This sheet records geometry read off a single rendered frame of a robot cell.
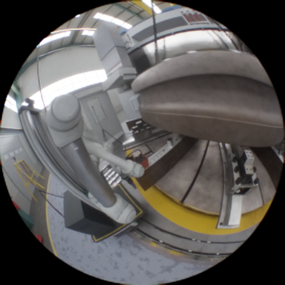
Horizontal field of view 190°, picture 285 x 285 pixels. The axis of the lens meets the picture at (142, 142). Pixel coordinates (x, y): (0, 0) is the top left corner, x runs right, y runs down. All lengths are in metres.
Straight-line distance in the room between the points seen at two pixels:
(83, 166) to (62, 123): 0.17
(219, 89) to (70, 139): 1.11
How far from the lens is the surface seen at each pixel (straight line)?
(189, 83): 1.03
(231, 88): 1.03
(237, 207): 1.19
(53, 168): 0.70
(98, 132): 3.71
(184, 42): 4.51
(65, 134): 0.31
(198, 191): 1.22
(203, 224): 1.48
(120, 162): 0.53
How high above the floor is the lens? 1.41
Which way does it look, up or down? 30 degrees down
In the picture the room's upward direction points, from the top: 20 degrees counter-clockwise
